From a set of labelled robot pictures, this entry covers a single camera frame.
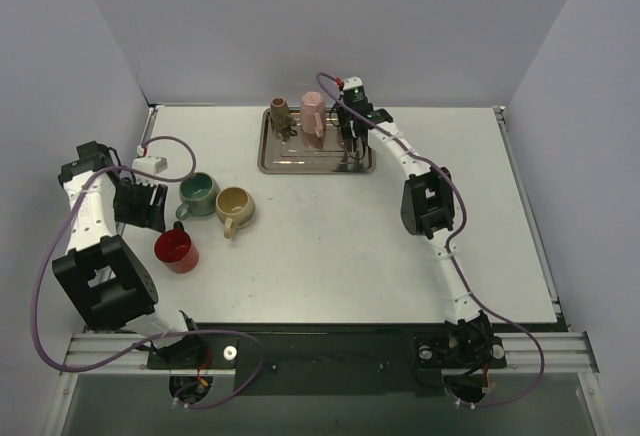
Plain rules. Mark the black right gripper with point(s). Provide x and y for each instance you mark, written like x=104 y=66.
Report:
x=353 y=123

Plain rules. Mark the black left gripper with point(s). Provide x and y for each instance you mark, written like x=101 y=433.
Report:
x=148 y=206

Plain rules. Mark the pink faceted mug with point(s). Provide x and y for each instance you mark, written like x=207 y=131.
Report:
x=313 y=118

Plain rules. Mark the red mug black handle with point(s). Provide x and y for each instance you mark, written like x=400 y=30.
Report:
x=176 y=250

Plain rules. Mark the teal green round mug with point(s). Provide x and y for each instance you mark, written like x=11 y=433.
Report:
x=198 y=195

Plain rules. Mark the brown small mug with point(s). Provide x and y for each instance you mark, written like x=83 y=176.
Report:
x=281 y=120

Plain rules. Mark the beige round mug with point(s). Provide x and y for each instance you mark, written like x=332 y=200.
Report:
x=235 y=208

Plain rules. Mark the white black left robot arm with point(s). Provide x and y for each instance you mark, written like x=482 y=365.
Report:
x=102 y=276

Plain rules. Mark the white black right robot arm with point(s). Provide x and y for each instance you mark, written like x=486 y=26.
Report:
x=428 y=212

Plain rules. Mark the silver metal tray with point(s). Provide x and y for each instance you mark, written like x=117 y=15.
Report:
x=292 y=151

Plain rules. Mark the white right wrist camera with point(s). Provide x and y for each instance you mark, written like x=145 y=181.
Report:
x=352 y=91

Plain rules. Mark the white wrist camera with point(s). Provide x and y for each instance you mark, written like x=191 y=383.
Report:
x=149 y=164
x=352 y=91

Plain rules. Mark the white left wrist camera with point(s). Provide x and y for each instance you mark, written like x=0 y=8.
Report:
x=149 y=164

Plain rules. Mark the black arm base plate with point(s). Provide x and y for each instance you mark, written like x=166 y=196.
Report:
x=339 y=359

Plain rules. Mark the aluminium front rail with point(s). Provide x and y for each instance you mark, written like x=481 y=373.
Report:
x=567 y=352

